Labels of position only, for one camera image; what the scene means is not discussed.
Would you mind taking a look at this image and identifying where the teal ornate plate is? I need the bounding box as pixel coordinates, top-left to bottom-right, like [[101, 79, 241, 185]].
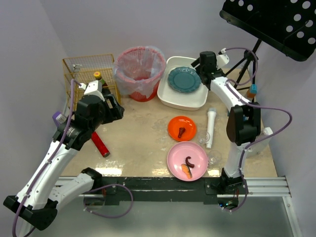
[[167, 67, 201, 93]]

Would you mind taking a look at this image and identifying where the green yellow-capped sauce bottle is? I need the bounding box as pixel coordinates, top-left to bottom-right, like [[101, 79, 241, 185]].
[[93, 71, 108, 87]]

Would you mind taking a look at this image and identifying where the orange plate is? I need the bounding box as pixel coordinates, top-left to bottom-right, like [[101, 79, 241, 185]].
[[167, 116, 197, 142]]

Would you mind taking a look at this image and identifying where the pink plate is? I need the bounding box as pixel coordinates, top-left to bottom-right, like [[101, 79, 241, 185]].
[[166, 142, 208, 182]]

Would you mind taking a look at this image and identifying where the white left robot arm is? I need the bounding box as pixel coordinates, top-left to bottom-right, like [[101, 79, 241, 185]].
[[3, 80, 124, 231]]

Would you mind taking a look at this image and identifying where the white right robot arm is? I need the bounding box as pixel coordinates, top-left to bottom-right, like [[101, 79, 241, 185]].
[[192, 50, 261, 180]]

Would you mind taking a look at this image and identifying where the red glitter microphone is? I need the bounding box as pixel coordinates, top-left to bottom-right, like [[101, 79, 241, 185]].
[[91, 132, 110, 158]]

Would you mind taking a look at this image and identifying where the clear plastic bin liner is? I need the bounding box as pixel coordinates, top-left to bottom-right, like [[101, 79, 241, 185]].
[[113, 44, 167, 97]]

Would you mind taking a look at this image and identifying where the white rectangular basin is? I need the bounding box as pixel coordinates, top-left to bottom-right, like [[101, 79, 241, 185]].
[[157, 56, 208, 111]]

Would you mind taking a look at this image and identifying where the white microphone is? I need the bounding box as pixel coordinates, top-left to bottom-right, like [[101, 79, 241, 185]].
[[206, 108, 217, 149]]

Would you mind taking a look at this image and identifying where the red mesh waste basket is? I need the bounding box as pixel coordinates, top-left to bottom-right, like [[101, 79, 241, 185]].
[[115, 46, 166, 102]]

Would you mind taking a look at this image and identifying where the toy block stack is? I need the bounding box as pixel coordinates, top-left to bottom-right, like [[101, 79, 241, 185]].
[[245, 84, 257, 100]]

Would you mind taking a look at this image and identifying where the dark red meat piece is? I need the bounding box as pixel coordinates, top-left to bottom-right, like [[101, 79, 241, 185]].
[[177, 127, 186, 138]]

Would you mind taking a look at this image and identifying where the clear glass cup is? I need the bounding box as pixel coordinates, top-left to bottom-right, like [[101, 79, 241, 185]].
[[197, 131, 210, 144]]

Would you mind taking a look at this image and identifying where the clear glass bowl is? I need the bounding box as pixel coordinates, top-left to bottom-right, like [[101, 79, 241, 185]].
[[208, 150, 221, 165]]

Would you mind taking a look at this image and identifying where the black music stand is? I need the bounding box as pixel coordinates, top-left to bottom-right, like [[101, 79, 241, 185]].
[[222, 0, 316, 86]]

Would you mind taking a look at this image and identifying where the salmon slice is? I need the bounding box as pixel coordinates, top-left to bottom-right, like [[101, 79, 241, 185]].
[[181, 164, 192, 179]]

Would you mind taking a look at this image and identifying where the gold wire rack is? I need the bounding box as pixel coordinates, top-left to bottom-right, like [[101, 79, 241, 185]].
[[62, 53, 121, 111]]

